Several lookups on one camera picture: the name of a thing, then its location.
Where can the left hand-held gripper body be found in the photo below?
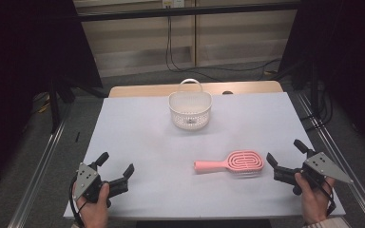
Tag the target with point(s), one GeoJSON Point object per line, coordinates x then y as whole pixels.
{"type": "Point", "coordinates": [90, 186]}

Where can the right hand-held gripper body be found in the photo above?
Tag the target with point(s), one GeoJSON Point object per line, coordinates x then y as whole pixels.
{"type": "Point", "coordinates": [324, 166]}

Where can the pink hairbrush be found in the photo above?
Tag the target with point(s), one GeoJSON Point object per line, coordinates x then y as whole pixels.
{"type": "Point", "coordinates": [244, 161]}

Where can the white plastic basket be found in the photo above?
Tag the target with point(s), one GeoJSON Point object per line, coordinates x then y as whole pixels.
{"type": "Point", "coordinates": [190, 122]}

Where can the person's left hand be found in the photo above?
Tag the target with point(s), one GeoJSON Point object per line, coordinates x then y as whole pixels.
{"type": "Point", "coordinates": [95, 212]}

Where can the person's right hand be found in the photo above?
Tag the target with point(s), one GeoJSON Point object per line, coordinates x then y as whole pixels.
{"type": "Point", "coordinates": [315, 205]}

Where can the white table cover sheet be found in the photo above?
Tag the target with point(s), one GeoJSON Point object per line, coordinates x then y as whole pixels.
{"type": "Point", "coordinates": [155, 152]}

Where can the small black stick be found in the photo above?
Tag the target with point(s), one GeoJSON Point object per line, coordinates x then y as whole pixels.
{"type": "Point", "coordinates": [77, 136]}

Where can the black metal stand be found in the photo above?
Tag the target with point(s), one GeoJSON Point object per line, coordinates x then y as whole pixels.
{"type": "Point", "coordinates": [314, 95]}
{"type": "Point", "coordinates": [54, 107]}

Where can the black curtain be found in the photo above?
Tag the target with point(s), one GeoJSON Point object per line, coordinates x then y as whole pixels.
{"type": "Point", "coordinates": [19, 63]}
{"type": "Point", "coordinates": [351, 47]}

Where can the beige wooden shelf unit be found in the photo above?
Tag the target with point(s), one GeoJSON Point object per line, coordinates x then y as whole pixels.
{"type": "Point", "coordinates": [234, 38]}

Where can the black horizontal bar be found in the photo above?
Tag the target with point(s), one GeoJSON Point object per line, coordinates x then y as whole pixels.
{"type": "Point", "coordinates": [171, 12]}

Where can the metal floor rail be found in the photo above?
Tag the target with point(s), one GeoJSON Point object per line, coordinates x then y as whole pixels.
{"type": "Point", "coordinates": [41, 167]}
{"type": "Point", "coordinates": [345, 161]}

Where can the white wall socket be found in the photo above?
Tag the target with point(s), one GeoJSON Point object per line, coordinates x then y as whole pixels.
{"type": "Point", "coordinates": [172, 3]}

